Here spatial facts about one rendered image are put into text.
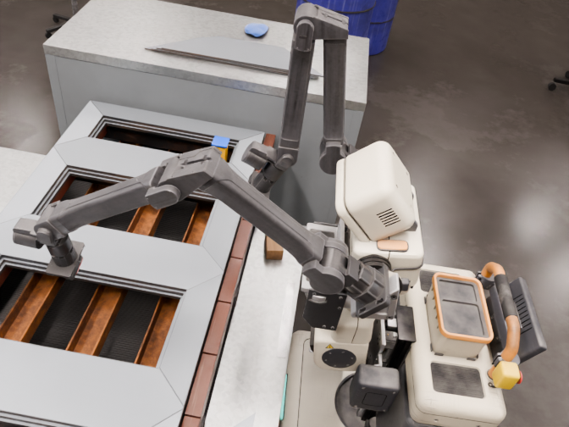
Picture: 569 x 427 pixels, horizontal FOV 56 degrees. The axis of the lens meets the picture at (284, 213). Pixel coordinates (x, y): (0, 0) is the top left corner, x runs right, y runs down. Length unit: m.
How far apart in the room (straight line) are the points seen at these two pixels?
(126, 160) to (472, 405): 1.40
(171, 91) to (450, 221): 1.91
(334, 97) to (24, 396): 1.05
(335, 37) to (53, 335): 1.29
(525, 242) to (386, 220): 2.32
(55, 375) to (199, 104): 1.24
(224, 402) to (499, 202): 2.57
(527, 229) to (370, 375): 2.18
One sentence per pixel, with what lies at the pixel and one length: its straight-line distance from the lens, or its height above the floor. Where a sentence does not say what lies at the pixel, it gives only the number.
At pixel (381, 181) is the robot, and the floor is 1.38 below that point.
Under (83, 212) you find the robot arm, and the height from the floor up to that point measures 1.27.
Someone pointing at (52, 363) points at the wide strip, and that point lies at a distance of 1.52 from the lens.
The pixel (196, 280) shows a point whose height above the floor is 0.85.
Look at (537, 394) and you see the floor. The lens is 2.83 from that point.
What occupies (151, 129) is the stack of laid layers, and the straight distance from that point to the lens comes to 2.25.
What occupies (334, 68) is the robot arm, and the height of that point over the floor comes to 1.50.
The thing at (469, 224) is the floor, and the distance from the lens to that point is 3.44.
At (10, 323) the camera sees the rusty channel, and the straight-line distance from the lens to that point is 1.82.
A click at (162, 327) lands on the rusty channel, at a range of 1.74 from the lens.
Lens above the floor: 2.11
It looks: 43 degrees down
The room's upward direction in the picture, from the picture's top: 10 degrees clockwise
